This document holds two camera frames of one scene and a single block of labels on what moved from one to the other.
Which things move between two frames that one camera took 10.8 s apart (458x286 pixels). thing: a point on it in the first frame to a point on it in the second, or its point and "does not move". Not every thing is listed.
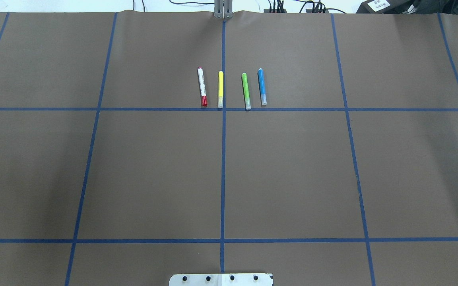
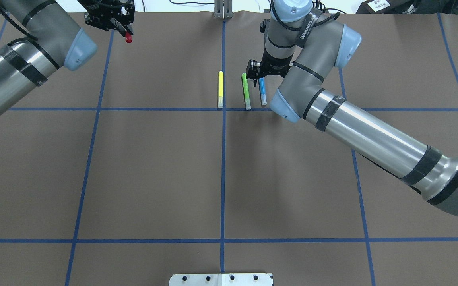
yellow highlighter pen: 220,89 does not move
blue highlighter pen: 263,97 does not move
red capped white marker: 202,86 to 128,37
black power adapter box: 387,6 does not move
